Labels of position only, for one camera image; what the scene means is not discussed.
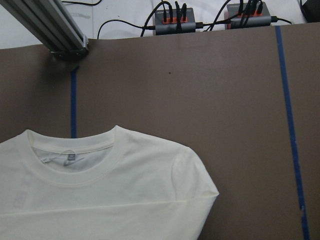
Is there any aluminium frame post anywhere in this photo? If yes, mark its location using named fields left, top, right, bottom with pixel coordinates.
left=0, top=0, right=89, bottom=60

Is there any cream white t-shirt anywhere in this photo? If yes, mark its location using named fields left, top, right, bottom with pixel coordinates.
left=0, top=126, right=219, bottom=240

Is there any grey orange usb hub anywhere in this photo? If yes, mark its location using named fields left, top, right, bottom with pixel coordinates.
left=225, top=1, right=278, bottom=30
left=154, top=7, right=204, bottom=36

